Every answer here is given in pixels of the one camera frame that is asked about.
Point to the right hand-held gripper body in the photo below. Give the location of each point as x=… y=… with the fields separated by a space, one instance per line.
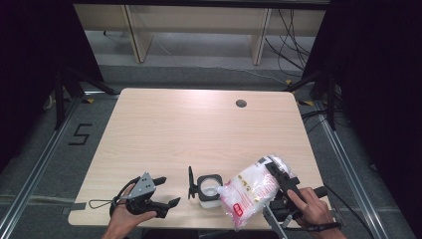
x=278 y=214

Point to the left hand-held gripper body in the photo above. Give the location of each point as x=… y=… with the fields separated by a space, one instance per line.
x=145 y=186

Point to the red and white sugar pouch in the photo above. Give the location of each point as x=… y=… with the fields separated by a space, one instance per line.
x=252 y=191

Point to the glass jar with black lid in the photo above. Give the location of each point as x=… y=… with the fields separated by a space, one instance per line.
x=209 y=191

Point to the person's right hand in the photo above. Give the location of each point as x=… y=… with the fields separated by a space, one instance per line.
x=315 y=214

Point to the person's left hand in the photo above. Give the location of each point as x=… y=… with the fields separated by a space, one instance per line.
x=122 y=219

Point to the yellow tape piece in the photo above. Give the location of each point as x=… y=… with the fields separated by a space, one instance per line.
x=307 y=103
x=88 y=100

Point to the grey table grommet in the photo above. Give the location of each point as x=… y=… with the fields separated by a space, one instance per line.
x=241 y=103

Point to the black metal stand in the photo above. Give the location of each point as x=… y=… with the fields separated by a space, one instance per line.
x=330 y=99
x=59 y=99

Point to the black curtain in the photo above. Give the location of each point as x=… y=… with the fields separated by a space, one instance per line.
x=33 y=49
x=381 y=66

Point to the aluminium floor rail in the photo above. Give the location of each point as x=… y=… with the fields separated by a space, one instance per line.
x=47 y=151
x=346 y=166

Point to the light wooden desk frame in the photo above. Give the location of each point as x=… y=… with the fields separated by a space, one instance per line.
x=142 y=40

